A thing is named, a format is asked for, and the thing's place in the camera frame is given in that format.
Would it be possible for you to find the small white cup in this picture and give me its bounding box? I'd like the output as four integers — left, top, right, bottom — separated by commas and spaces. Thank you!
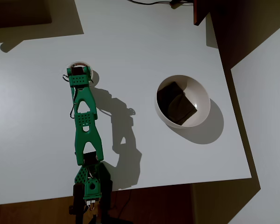
65, 61, 96, 87

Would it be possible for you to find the dark box object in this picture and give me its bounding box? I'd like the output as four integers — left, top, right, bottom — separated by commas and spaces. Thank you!
0, 0, 53, 29

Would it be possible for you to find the black table clamp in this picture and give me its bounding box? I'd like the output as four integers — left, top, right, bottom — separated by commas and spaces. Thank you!
69, 183, 84, 224
99, 163, 113, 219

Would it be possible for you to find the beige round bowl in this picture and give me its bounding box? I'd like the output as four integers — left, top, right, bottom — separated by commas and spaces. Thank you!
154, 74, 211, 129

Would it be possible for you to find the brown wooden board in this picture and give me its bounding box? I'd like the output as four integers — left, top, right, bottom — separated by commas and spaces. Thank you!
193, 0, 212, 26

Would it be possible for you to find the thin black table cable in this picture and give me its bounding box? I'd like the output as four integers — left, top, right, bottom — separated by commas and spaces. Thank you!
127, 0, 195, 7

